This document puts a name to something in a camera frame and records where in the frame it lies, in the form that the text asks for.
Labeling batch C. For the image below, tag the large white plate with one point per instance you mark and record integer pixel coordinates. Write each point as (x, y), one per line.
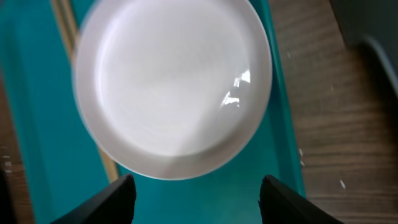
(172, 90)

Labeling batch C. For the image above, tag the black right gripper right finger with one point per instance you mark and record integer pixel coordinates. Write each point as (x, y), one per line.
(278, 203)

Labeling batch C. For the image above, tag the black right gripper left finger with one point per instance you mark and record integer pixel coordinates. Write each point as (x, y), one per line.
(114, 204)

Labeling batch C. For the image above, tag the teal plastic tray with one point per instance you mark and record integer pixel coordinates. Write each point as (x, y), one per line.
(63, 166)

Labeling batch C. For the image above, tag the grey dishwasher rack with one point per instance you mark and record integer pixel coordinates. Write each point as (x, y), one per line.
(372, 23)

